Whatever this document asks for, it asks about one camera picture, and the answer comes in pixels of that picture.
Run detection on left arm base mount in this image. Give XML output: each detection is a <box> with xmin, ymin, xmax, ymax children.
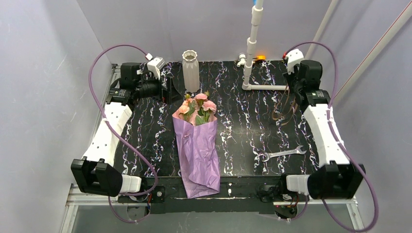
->
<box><xmin>118</xmin><ymin>186</ymin><xmax>166</xmax><ymax>204</ymax></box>

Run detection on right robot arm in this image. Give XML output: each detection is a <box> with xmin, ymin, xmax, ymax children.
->
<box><xmin>284</xmin><ymin>60</ymin><xmax>363</xmax><ymax>199</ymax></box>

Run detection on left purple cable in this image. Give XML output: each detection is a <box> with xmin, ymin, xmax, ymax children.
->
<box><xmin>88</xmin><ymin>44</ymin><xmax>159</xmax><ymax>224</ymax></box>

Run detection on purple cable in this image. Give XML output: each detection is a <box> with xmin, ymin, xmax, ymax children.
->
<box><xmin>88</xmin><ymin>44</ymin><xmax>159</xmax><ymax>224</ymax></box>
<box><xmin>283</xmin><ymin>41</ymin><xmax>380</xmax><ymax>233</ymax></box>

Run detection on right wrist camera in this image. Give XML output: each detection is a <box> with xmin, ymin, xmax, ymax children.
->
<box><xmin>282</xmin><ymin>49</ymin><xmax>304</xmax><ymax>74</ymax></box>

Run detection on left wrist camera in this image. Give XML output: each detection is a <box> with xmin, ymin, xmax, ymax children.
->
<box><xmin>145</xmin><ymin>53</ymin><xmax>166</xmax><ymax>80</ymax></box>

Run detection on orange yellow small object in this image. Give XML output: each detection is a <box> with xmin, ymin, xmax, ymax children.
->
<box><xmin>253</xmin><ymin>55</ymin><xmax>266</xmax><ymax>61</ymax></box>

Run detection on brown ribbon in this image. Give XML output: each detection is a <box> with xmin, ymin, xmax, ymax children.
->
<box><xmin>272</xmin><ymin>85</ymin><xmax>298</xmax><ymax>126</ymax></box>

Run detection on white ribbed vase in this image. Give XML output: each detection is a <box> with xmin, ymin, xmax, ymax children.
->
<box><xmin>182</xmin><ymin>50</ymin><xmax>200</xmax><ymax>93</ymax></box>

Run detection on silver wrench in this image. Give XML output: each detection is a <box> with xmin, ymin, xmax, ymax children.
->
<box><xmin>259</xmin><ymin>146</ymin><xmax>306</xmax><ymax>162</ymax></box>

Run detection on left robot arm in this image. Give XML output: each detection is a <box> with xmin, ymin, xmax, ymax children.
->
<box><xmin>71</xmin><ymin>57</ymin><xmax>181</xmax><ymax>197</ymax></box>

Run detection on white PVC pipe frame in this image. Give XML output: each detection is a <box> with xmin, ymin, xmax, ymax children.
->
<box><xmin>236</xmin><ymin>0</ymin><xmax>412</xmax><ymax>103</ymax></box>

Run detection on aluminium rail frame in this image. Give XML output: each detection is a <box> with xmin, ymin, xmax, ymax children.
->
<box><xmin>59</xmin><ymin>64</ymin><xmax>366</xmax><ymax>233</ymax></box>

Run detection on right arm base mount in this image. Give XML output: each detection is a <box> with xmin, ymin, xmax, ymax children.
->
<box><xmin>257</xmin><ymin>184</ymin><xmax>309</xmax><ymax>222</ymax></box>

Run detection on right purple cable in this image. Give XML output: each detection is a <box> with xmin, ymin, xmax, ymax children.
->
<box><xmin>283</xmin><ymin>41</ymin><xmax>380</xmax><ymax>233</ymax></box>

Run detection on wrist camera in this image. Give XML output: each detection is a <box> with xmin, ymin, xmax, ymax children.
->
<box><xmin>145</xmin><ymin>53</ymin><xmax>166</xmax><ymax>80</ymax></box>
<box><xmin>282</xmin><ymin>49</ymin><xmax>304</xmax><ymax>74</ymax></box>

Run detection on purple flower bouquet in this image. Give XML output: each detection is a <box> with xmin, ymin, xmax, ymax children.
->
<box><xmin>172</xmin><ymin>91</ymin><xmax>221</xmax><ymax>199</ymax></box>

